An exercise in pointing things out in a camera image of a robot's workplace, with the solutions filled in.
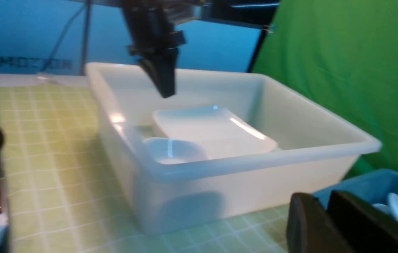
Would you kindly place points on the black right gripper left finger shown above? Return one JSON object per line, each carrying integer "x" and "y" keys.
{"x": 310, "y": 229}

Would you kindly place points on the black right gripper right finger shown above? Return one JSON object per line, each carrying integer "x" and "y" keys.
{"x": 365, "y": 228}

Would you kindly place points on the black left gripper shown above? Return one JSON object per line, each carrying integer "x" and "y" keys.
{"x": 154, "y": 40}

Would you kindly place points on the large white rectangular plate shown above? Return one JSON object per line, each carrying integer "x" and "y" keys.
{"x": 216, "y": 129}

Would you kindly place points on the blue-grey plastic bin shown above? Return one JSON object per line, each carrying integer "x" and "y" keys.
{"x": 372, "y": 187}

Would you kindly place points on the large white plastic tub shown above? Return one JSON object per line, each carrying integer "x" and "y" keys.
{"x": 316, "y": 146}

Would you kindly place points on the green checkered table mat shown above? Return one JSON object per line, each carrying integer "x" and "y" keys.
{"x": 64, "y": 197}

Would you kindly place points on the green backdrop cloth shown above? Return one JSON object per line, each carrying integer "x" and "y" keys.
{"x": 343, "y": 55}

